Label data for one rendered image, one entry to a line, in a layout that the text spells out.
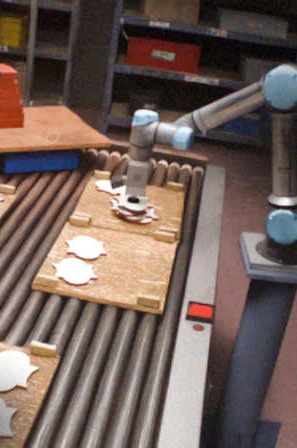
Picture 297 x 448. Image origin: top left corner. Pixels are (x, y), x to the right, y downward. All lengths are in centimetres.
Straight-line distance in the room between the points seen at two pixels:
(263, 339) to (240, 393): 26
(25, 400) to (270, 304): 113
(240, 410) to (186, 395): 106
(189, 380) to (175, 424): 16
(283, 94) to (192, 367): 82
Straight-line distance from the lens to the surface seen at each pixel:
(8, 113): 263
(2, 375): 144
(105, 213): 222
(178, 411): 146
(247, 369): 244
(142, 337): 165
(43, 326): 165
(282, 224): 203
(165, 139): 208
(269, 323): 233
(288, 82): 193
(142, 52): 603
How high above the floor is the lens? 185
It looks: 25 degrees down
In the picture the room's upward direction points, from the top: 9 degrees clockwise
